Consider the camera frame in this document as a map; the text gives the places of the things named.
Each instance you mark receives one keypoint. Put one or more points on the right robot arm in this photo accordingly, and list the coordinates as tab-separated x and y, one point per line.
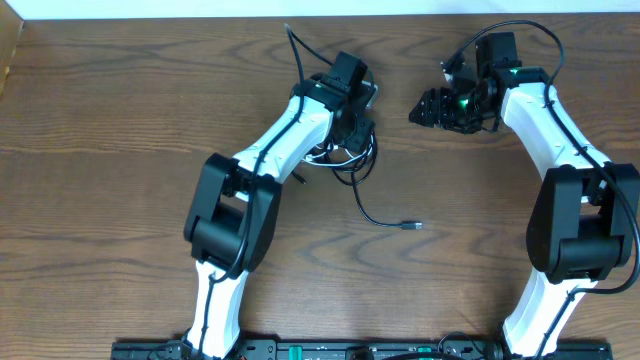
584	221

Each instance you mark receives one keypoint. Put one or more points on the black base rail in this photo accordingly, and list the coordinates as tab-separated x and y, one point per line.
269	349

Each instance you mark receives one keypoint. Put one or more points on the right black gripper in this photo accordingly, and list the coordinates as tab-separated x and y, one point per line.
436	102

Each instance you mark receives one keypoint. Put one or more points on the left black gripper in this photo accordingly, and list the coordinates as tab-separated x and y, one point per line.
357	129

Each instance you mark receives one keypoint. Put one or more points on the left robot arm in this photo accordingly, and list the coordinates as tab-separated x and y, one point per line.
233	215

